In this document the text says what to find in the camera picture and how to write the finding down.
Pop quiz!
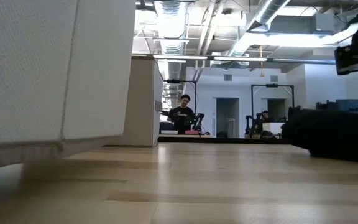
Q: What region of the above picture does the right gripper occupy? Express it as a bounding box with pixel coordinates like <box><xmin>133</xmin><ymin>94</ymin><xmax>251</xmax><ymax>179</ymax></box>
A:
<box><xmin>334</xmin><ymin>45</ymin><xmax>358</xmax><ymax>76</ymax></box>

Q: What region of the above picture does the grey horizontal beam with lights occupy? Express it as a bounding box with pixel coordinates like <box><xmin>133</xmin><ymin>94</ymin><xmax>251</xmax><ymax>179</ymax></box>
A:
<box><xmin>132</xmin><ymin>54</ymin><xmax>337</xmax><ymax>66</ymax></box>

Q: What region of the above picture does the plain black sock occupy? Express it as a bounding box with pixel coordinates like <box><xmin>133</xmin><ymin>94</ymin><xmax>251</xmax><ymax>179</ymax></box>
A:
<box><xmin>280</xmin><ymin>107</ymin><xmax>358</xmax><ymax>165</ymax></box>

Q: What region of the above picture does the grey door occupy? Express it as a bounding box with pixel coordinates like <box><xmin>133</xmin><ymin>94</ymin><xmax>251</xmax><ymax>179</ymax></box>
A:
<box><xmin>215</xmin><ymin>97</ymin><xmax>241</xmax><ymax>138</ymax></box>
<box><xmin>267</xmin><ymin>98</ymin><xmax>288</xmax><ymax>123</ymax></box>

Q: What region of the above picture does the yellow hanging pendant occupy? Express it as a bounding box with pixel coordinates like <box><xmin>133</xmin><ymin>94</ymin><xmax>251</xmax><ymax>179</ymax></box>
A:
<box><xmin>259</xmin><ymin>45</ymin><xmax>266</xmax><ymax>78</ymax></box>

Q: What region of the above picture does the white cabinet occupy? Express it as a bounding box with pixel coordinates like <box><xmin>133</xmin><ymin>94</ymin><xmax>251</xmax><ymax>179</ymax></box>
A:
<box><xmin>261</xmin><ymin>121</ymin><xmax>285</xmax><ymax>135</ymax></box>

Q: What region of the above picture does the person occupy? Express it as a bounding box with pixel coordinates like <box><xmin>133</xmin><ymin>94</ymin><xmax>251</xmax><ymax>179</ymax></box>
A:
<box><xmin>258</xmin><ymin>110</ymin><xmax>272</xmax><ymax>125</ymax></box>
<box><xmin>165</xmin><ymin>93</ymin><xmax>196</xmax><ymax>135</ymax></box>

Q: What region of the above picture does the dark chair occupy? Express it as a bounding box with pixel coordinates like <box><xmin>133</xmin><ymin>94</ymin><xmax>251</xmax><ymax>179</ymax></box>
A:
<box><xmin>159</xmin><ymin>121</ymin><xmax>175</xmax><ymax>132</ymax></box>

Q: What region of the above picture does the upper cardboard box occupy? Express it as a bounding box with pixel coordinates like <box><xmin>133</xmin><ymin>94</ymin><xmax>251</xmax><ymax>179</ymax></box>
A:
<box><xmin>103</xmin><ymin>55</ymin><xmax>165</xmax><ymax>147</ymax></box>

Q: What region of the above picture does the cardboard box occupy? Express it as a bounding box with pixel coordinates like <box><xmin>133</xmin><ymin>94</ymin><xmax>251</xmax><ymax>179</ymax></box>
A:
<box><xmin>103</xmin><ymin>55</ymin><xmax>165</xmax><ymax>147</ymax></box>
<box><xmin>0</xmin><ymin>0</ymin><xmax>137</xmax><ymax>171</ymax></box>

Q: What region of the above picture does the lower cardboard box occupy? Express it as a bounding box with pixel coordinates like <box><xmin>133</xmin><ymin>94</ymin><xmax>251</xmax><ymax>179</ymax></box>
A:
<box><xmin>0</xmin><ymin>0</ymin><xmax>137</xmax><ymax>171</ymax></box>

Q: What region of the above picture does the grey rectangular air duct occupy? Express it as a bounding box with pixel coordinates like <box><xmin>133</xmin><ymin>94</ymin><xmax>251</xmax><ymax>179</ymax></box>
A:
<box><xmin>270</xmin><ymin>14</ymin><xmax>335</xmax><ymax>35</ymax></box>

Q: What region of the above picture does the black gantry frame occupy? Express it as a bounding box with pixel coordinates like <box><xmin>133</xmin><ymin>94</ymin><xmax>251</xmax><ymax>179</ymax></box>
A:
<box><xmin>163</xmin><ymin>79</ymin><xmax>198</xmax><ymax>131</ymax></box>
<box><xmin>250</xmin><ymin>83</ymin><xmax>295</xmax><ymax>110</ymax></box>

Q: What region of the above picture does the large round air duct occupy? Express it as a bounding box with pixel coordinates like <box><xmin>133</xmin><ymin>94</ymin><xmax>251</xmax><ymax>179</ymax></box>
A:
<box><xmin>227</xmin><ymin>0</ymin><xmax>291</xmax><ymax>58</ymax></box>

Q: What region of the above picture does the silver ribbed air duct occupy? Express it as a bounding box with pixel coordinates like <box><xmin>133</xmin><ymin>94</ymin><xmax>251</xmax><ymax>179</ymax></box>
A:
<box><xmin>154</xmin><ymin>0</ymin><xmax>188</xmax><ymax>108</ymax></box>

